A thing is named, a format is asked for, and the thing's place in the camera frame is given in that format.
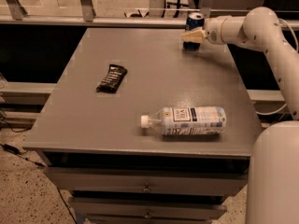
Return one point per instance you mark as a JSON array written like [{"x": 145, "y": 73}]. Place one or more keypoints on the blue pepsi can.
[{"x": 194, "y": 20}]

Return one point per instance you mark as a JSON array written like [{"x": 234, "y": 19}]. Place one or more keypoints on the metal window railing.
[{"x": 154, "y": 13}]

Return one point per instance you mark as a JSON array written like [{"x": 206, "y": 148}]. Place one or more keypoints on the grey drawer cabinet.
[{"x": 80, "y": 127}]

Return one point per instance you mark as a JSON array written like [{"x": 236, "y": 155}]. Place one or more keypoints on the top grey drawer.
[{"x": 156, "y": 182}]

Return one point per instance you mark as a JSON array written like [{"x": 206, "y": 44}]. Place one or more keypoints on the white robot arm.
[{"x": 273, "y": 184}]

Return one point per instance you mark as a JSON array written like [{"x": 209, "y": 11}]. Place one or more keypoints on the middle grey drawer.
[{"x": 146, "y": 209}]

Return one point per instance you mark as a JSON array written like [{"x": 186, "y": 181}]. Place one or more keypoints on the black rxbar chocolate bar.
[{"x": 113, "y": 79}]

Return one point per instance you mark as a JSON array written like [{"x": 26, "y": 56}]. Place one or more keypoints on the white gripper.
[{"x": 213, "y": 31}]

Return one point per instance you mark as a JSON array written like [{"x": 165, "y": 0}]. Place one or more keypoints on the grey drawer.
[
  {"x": 156, "y": 182},
  {"x": 146, "y": 209}
]

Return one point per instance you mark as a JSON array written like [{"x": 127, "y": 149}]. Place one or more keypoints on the clear plastic water bottle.
[{"x": 186, "y": 120}]

